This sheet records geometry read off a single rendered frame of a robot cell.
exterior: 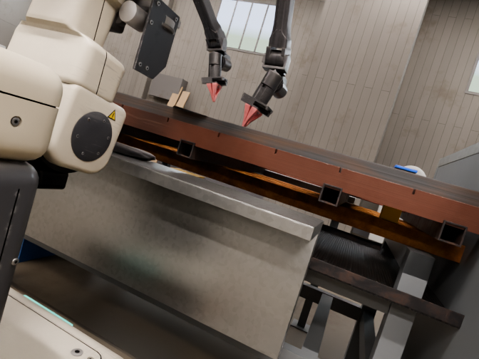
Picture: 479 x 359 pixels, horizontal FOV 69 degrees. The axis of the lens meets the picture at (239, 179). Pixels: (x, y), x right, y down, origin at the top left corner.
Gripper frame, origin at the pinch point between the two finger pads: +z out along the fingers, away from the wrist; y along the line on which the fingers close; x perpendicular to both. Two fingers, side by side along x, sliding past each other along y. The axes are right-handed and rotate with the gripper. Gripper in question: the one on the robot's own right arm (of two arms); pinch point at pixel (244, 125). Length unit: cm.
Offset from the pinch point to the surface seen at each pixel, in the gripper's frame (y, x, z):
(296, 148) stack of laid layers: -22.3, 10.9, -1.9
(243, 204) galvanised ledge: -24.8, 34.7, 15.9
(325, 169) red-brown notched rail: -32.9, 15.0, -0.7
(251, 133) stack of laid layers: -8.2, 11.3, 1.3
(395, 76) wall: 29, -489, -208
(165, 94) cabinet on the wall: 487, -611, 18
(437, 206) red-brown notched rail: -60, 14, -7
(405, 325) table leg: -71, 8, 22
